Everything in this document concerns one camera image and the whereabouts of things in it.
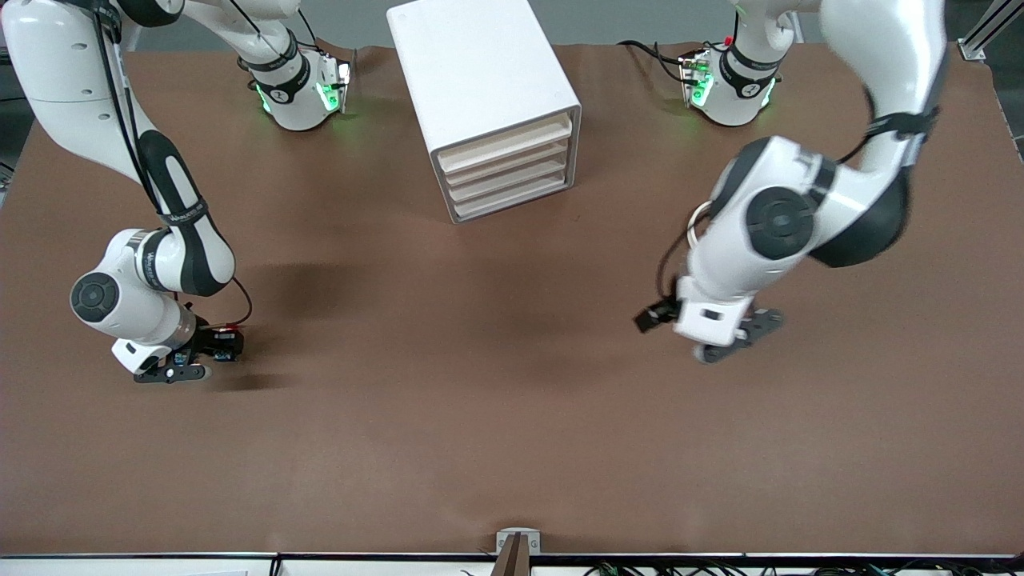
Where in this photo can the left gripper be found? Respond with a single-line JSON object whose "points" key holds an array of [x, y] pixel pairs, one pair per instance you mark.
{"points": [[658, 313]]}

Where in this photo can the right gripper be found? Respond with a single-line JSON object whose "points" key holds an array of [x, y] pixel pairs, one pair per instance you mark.
{"points": [[214, 344]]}

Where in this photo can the red push button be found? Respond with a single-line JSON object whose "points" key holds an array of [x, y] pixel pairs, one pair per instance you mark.
{"points": [[229, 327]]}

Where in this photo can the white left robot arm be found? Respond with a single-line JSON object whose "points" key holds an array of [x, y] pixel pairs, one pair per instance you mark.
{"points": [[720, 264]]}

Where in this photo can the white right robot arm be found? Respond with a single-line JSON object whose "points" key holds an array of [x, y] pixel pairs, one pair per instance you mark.
{"points": [[64, 64]]}

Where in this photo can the brown paper table cover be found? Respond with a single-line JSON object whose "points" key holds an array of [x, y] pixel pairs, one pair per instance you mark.
{"points": [[512, 400]]}

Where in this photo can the white table edge rail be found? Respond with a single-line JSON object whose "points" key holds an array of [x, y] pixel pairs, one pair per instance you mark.
{"points": [[120, 566]]}

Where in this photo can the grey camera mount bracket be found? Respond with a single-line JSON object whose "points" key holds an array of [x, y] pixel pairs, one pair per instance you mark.
{"points": [[518, 552]]}

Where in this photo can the aluminium frame extrusion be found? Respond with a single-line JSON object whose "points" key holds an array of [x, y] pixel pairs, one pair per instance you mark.
{"points": [[972, 50]]}

